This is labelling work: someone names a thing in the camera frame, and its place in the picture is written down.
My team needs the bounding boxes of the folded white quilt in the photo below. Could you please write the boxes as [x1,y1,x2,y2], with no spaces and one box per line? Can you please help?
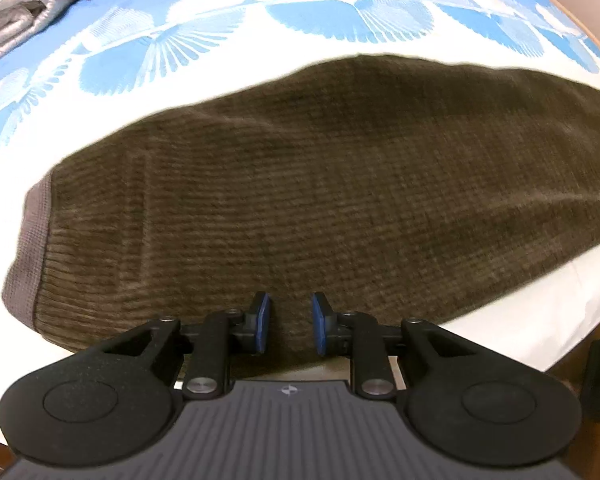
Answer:
[0,0,85,74]

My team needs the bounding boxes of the blue white printed bed sheet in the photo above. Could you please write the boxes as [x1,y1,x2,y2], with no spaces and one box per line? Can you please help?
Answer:
[0,0,600,453]

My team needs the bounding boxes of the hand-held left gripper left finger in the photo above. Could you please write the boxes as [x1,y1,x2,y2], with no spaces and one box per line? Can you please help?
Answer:
[94,291,273,401]

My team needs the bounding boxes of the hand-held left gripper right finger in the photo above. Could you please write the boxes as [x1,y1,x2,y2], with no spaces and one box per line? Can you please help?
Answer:
[310,292,487,401]

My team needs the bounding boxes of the brown corduroy pants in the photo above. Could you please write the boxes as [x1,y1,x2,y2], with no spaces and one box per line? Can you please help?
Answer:
[2,52,600,377]

